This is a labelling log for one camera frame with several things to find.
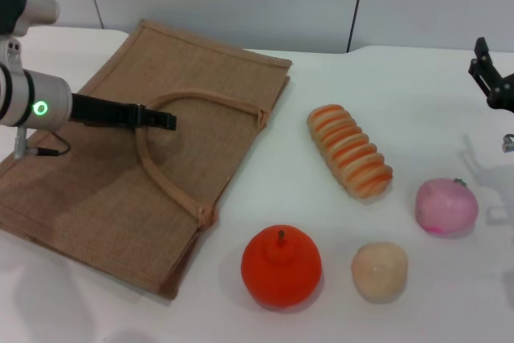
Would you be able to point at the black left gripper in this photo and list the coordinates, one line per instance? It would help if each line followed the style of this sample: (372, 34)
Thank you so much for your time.
(104, 114)

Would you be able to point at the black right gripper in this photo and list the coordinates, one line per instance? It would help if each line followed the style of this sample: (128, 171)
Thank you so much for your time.
(504, 96)

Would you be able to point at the brown woven jute handbag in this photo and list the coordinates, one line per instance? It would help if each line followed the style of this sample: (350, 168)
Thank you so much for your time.
(120, 190)

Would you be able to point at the orange striped toy bread loaf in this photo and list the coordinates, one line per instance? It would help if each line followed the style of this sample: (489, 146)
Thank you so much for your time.
(349, 150)

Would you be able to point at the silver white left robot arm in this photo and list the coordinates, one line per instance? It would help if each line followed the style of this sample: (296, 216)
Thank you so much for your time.
(48, 98)

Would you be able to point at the pink toy fruit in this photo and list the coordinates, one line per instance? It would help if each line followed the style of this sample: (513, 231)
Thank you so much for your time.
(445, 206)

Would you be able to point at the orange toy fruit with stem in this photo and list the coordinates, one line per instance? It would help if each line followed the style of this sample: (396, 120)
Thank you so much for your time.
(281, 274)

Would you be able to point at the beige round bun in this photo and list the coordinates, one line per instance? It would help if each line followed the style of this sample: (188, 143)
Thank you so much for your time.
(379, 272)

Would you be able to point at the thin dark wall strip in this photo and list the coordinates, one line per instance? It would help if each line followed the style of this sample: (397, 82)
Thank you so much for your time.
(357, 5)

